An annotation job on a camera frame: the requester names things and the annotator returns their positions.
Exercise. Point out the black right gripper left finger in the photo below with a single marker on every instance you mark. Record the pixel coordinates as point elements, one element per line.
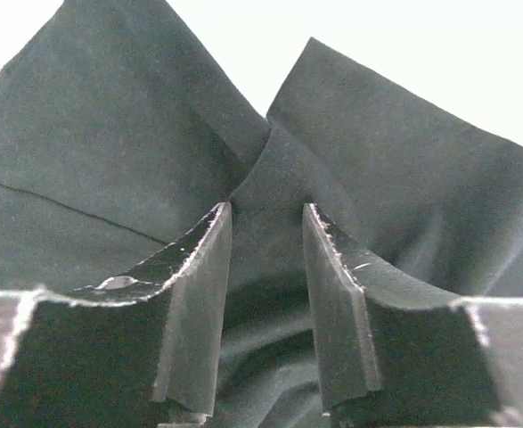
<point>141,349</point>

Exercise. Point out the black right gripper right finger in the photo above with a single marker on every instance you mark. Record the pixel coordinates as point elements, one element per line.
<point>391,350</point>

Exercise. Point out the black t shirt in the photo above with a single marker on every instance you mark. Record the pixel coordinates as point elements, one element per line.
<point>119,133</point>

